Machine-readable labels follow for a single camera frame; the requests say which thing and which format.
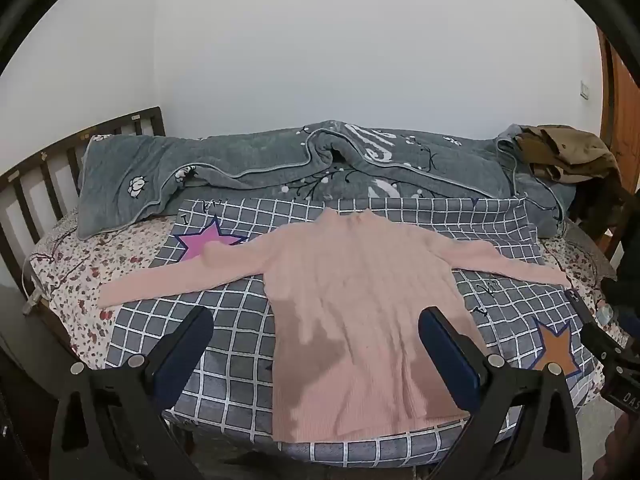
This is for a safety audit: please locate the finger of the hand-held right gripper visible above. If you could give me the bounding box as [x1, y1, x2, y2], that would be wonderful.
[565, 288, 623, 361]

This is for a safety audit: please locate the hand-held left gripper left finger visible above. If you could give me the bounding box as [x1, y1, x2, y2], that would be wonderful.
[50, 306, 215, 480]

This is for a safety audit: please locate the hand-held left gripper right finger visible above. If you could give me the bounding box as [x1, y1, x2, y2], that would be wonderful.
[418, 306, 583, 480]

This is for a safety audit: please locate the pink knit sweater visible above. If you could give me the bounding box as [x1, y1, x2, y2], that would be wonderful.
[97, 208, 571, 445]

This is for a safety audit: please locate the grey checked blanket with stars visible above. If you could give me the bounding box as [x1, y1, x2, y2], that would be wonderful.
[104, 196, 601, 463]

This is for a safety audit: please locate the floral bed sheet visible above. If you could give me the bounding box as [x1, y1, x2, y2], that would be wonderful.
[29, 209, 176, 368]

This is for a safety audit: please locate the brown jacket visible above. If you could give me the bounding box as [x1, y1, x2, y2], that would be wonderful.
[515, 124, 621, 185]

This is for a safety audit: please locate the grey floral quilt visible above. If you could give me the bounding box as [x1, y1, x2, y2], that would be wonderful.
[76, 120, 576, 241]

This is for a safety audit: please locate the wooden door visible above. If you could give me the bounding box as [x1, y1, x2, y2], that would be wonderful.
[597, 27, 640, 186]

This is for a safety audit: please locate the dark wooden headboard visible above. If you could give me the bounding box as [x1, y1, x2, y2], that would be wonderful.
[0, 106, 167, 271]

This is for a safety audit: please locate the white charger cable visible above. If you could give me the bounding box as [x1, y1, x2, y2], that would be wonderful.
[21, 255, 48, 316]

